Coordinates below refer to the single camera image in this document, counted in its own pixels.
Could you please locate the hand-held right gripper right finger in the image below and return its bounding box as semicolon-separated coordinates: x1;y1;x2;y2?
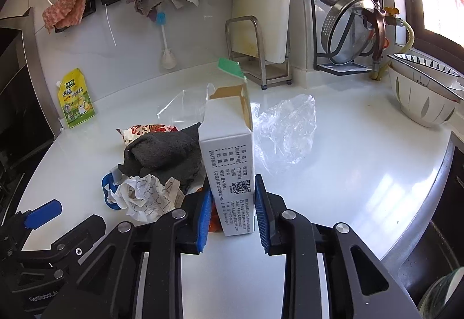
255;174;423;319

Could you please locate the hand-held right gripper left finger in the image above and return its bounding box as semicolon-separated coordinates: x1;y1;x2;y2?
43;181;214;319

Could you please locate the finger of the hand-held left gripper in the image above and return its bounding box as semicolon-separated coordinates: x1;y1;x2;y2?
0;199;63;250
14;215;107;269

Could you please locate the white carton box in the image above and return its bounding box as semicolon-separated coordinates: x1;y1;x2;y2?
199;58;256;237

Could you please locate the red and white snack wrapper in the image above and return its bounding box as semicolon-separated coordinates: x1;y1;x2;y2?
116;123;180;147

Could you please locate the crumpled white paper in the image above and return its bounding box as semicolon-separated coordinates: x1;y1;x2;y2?
107;174;185;223

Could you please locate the dark grey cloth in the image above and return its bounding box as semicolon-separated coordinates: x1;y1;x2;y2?
122;122;204;193

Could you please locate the clear plastic bag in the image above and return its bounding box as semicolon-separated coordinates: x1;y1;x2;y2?
250;94;317;176

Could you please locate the black stove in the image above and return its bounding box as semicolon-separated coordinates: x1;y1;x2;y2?
0;7;60;214

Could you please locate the yellow seasoning pouch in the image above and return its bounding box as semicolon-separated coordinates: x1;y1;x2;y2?
56;68;98;129

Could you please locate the metal cutting board rack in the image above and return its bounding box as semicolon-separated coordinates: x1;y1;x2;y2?
225;16;292;89

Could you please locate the black lid rack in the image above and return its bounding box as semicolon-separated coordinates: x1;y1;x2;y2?
310;0;387;76

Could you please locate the dark sink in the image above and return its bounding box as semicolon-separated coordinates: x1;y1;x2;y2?
397;145;464;319

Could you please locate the white bottle brush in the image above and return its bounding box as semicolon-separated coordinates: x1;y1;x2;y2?
157;10;178;69

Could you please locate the thin white stick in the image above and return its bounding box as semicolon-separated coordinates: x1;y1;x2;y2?
104;3;117;47

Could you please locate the steel pot lid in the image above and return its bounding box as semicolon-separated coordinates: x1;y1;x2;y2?
321;0;387;65

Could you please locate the pink cloth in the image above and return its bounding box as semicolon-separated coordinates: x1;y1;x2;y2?
41;0;88;35

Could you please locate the shallow white patterned bowl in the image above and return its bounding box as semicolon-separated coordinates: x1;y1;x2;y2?
386;53;464;104

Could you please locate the gas valve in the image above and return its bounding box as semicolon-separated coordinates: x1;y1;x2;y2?
384;7;403;27

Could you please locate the blue plastic handle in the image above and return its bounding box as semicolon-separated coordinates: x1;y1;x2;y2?
101;174;122;211

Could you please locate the yellow gas hose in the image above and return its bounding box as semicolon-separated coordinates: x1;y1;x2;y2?
370;14;416;82

